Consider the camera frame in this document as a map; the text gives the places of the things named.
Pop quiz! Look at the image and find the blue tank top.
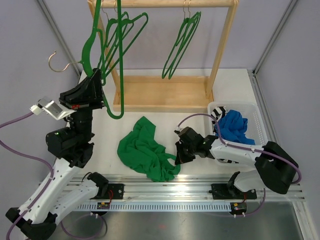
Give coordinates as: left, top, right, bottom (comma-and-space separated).
217, 109, 256, 145

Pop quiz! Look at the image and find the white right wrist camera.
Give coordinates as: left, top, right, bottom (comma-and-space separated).
174, 126, 184, 135

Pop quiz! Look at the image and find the zebra striped tank top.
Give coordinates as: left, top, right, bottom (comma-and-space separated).
210, 106, 229, 135

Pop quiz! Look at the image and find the green hanger with metal hook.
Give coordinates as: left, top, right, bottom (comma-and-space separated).
98, 10, 120, 86

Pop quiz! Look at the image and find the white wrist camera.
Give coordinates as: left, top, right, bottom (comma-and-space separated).
174, 126, 184, 135
29, 96, 76, 121

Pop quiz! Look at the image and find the white slotted cable duct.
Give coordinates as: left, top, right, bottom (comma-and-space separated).
75, 202, 231, 212

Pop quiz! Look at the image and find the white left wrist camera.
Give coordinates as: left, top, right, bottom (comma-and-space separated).
29, 96, 76, 121

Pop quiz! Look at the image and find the white plastic basket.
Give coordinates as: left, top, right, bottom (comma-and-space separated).
206, 101, 268, 167

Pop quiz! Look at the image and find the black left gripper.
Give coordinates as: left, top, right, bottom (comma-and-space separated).
59, 68, 106, 144

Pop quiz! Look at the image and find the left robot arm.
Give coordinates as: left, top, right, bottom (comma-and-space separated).
5, 68, 109, 240

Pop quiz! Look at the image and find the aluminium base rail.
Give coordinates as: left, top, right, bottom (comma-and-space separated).
58, 174, 306, 202

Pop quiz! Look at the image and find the wooden clothes rack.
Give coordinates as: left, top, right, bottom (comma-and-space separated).
98, 0, 239, 113

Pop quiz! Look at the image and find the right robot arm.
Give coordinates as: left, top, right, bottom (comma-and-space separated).
175, 127, 299, 199

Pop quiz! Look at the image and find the green tank top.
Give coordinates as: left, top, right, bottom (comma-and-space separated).
117, 116, 181, 182

